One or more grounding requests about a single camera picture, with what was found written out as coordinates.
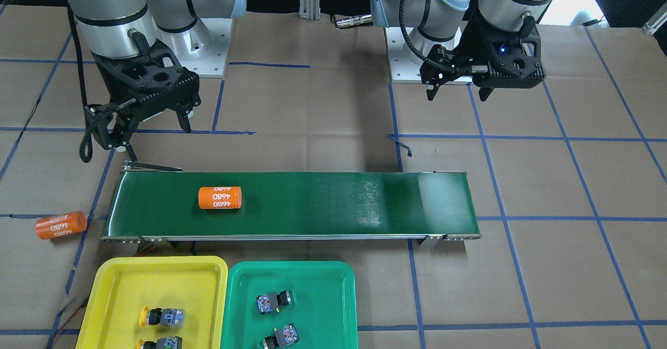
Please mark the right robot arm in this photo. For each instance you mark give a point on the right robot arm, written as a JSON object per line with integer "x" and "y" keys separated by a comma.
{"x": 120, "y": 29}

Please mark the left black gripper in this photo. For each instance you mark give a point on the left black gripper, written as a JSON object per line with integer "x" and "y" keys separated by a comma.
{"x": 465, "y": 44}

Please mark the orange 4680 cylinder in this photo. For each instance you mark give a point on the orange 4680 cylinder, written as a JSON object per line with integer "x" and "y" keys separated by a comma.
{"x": 61, "y": 225}
{"x": 220, "y": 197}

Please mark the yellow plastic tray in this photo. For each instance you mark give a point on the yellow plastic tray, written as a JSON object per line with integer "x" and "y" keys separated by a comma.
{"x": 123, "y": 286}

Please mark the green plastic tray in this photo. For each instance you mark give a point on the green plastic tray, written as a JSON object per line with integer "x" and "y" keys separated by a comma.
{"x": 324, "y": 309}

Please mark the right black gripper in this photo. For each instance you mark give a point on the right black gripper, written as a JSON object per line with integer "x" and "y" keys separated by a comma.
{"x": 111, "y": 86}

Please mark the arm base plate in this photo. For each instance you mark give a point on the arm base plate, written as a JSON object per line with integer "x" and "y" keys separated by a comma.
{"x": 203, "y": 48}
{"x": 404, "y": 65}

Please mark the green conveyor belt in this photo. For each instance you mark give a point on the green conveyor belt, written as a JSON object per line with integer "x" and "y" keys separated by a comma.
{"x": 150, "y": 205}

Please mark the green push button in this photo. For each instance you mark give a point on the green push button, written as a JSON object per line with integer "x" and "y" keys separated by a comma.
{"x": 273, "y": 302}
{"x": 284, "y": 337}

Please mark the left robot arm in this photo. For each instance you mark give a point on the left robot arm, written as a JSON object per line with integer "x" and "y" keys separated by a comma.
{"x": 444, "y": 21}

